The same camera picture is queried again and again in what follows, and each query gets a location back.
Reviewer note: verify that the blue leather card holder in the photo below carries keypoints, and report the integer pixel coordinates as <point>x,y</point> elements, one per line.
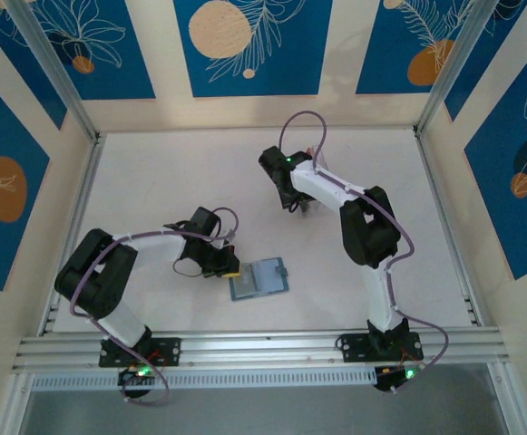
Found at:
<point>270,276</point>

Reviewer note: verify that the clear plastic card tray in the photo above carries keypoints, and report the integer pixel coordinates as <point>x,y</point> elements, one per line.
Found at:
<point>313,213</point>

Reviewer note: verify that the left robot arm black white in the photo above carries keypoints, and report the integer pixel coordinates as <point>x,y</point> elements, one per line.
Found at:
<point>154,244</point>

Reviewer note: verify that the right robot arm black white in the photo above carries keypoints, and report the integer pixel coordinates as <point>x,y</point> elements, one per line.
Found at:
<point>326,186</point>

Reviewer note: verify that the aluminium mounting rail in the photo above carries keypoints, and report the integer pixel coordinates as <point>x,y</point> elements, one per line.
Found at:
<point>263,351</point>

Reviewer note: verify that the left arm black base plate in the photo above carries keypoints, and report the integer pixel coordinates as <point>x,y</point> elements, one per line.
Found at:
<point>172,351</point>

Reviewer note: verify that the aluminium side rail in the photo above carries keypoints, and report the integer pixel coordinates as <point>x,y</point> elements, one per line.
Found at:
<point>440,204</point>
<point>84,190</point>

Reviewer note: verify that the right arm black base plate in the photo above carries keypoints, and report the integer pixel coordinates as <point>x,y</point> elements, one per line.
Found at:
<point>354,346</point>

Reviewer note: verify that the aluminium frame post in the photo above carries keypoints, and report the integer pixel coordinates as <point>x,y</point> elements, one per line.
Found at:
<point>13,408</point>
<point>54,63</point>
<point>510,403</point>
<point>453,63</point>

